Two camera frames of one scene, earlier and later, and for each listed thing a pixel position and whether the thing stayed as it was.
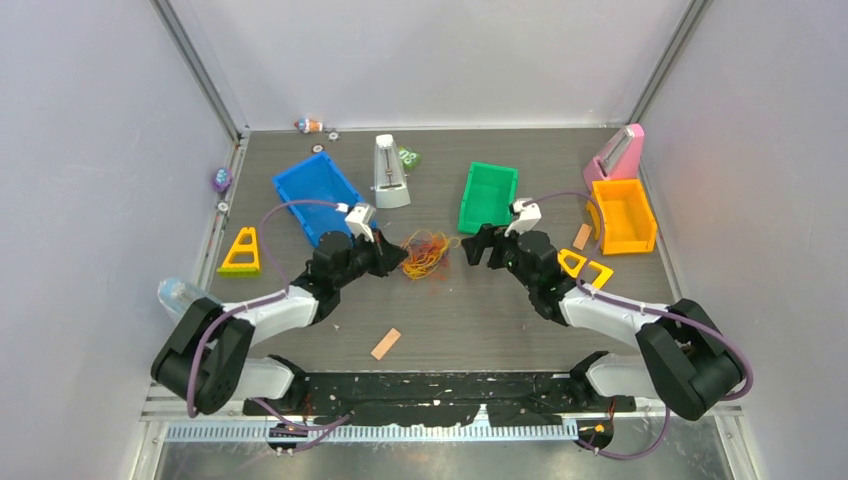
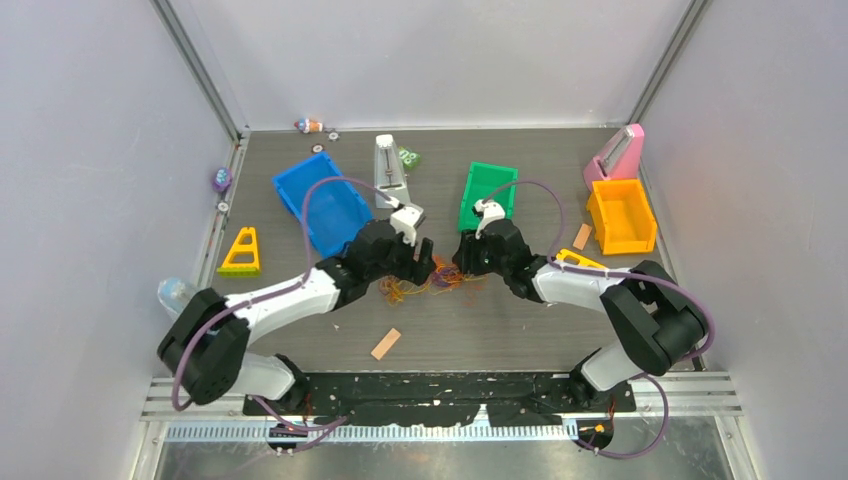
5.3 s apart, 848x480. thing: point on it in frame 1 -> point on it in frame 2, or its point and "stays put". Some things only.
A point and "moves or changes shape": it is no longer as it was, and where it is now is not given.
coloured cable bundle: x=425 y=251 moves or changes shape
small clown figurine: x=307 y=125 stays put
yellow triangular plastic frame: x=605 y=271 stays put
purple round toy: x=223 y=178 stays put
